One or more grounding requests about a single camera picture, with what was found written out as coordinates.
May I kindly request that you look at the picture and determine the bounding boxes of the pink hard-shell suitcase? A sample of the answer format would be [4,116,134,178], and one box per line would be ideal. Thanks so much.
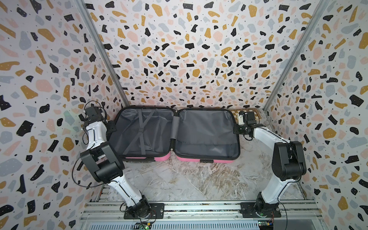
[109,106,241,163]

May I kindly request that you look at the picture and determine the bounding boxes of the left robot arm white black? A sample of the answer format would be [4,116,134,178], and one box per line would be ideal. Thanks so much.
[80,106,151,218]

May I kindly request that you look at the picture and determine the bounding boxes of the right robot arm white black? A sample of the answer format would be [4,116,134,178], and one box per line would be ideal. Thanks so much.
[234,111,307,218]

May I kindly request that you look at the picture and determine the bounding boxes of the wooden chessboard box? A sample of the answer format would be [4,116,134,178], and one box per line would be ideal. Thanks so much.
[231,108,266,125]

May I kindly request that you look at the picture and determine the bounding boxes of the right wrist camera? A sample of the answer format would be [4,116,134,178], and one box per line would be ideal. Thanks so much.
[238,111,256,126]

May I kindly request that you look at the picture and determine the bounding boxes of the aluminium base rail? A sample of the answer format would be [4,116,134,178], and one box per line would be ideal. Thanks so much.
[78,200,328,230]

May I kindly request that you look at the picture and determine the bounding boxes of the right aluminium corner post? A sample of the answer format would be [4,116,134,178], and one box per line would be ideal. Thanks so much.
[263,0,329,112]

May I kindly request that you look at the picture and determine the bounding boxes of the aluminium corner post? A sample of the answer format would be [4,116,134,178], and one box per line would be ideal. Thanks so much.
[263,0,329,112]
[74,0,129,107]

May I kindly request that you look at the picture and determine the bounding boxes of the left aluminium corner post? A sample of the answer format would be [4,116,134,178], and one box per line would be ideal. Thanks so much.
[74,0,129,107]

